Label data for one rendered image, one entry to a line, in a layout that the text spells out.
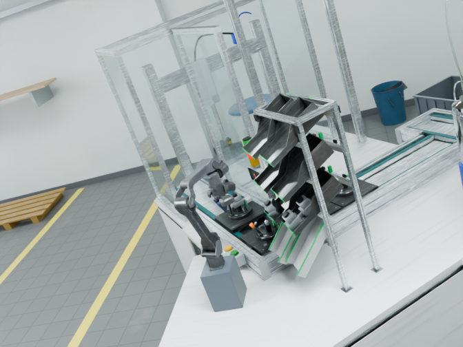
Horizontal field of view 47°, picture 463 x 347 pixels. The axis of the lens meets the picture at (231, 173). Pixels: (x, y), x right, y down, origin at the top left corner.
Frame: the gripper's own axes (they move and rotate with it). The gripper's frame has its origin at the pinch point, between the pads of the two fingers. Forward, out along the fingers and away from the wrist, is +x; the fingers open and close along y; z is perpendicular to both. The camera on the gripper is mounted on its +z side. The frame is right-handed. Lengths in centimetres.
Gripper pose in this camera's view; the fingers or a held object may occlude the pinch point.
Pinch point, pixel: (223, 205)
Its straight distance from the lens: 248.7
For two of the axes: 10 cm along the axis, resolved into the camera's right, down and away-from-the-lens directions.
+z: 8.5, -4.4, 3.1
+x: 3.1, 8.7, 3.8
